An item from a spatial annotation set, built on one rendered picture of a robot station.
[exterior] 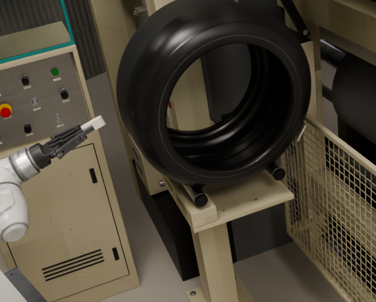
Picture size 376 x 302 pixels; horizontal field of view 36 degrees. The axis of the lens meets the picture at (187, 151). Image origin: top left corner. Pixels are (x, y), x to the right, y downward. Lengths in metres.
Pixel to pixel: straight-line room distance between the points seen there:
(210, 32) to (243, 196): 0.65
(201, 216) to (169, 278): 1.10
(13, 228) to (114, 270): 1.29
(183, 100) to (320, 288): 1.18
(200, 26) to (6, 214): 0.74
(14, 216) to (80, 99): 0.93
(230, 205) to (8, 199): 0.76
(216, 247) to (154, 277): 0.59
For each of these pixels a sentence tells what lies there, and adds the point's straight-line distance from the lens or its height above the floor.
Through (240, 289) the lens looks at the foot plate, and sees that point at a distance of 2.84.
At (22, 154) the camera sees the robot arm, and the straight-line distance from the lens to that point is 1.78.
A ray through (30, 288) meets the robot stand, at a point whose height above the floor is 0.65.
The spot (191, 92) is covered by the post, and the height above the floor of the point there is 1.11.
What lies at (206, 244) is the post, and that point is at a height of 0.41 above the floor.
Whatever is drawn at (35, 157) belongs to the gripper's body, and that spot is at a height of 1.18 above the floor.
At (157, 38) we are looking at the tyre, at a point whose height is 1.44.
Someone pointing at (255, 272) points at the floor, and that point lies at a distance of 2.93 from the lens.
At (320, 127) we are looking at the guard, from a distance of 2.01.
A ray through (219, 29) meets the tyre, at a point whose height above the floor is 1.44.
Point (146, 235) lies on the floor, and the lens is 3.28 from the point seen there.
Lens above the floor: 1.98
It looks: 30 degrees down
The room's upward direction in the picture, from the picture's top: 10 degrees counter-clockwise
